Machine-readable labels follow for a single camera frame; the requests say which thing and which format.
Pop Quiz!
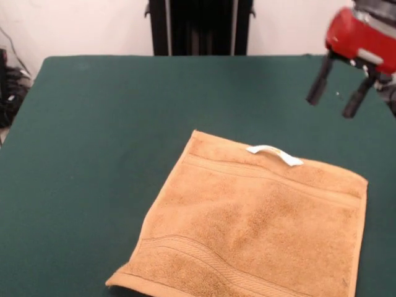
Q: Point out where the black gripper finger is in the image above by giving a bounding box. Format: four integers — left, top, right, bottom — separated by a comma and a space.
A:
305, 51, 335, 106
342, 65, 381, 119

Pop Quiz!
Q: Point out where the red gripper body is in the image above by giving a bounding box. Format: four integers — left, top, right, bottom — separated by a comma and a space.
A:
324, 7, 396, 75

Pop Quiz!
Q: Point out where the tan terry towel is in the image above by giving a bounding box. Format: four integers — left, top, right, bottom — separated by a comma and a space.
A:
105, 129, 369, 297

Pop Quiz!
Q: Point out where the black round stand base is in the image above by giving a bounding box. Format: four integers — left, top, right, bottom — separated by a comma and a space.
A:
376, 80, 396, 117

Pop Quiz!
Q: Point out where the dark green table cloth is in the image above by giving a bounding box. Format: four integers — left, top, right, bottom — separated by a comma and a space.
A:
0, 54, 396, 297

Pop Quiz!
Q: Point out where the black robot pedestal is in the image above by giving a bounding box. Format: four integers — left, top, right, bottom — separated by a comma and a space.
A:
144, 0, 257, 56

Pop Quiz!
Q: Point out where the black equipment and cable pile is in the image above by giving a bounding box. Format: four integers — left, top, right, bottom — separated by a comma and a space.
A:
0, 48, 33, 129

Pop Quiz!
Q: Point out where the thin grey cable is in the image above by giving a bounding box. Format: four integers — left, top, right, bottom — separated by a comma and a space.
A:
0, 26, 32, 75

